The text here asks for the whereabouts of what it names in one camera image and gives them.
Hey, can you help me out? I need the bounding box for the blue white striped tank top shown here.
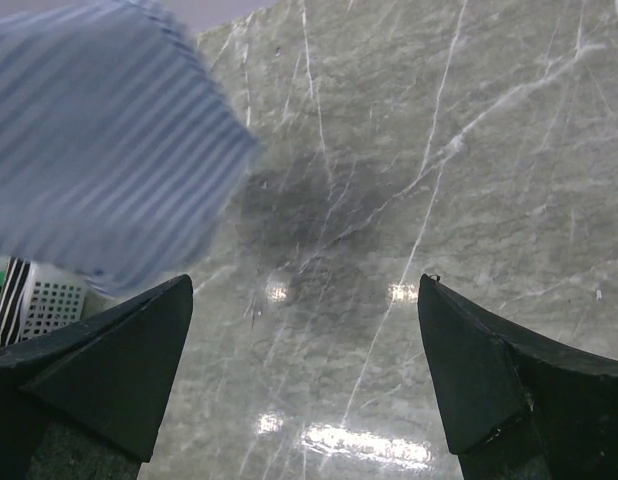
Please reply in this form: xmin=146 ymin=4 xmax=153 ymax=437
xmin=0 ymin=1 xmax=258 ymax=297

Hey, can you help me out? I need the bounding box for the white plastic laundry basket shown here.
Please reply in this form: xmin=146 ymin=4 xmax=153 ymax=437
xmin=0 ymin=257 xmax=117 ymax=343

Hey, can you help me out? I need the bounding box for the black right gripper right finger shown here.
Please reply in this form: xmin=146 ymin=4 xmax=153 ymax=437
xmin=418 ymin=275 xmax=618 ymax=479

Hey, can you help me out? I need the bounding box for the dark striped tank top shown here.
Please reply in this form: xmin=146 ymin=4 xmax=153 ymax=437
xmin=0 ymin=258 xmax=31 ymax=348

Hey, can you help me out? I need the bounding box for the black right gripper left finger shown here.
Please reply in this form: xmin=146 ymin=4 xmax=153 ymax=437
xmin=0 ymin=275 xmax=193 ymax=479

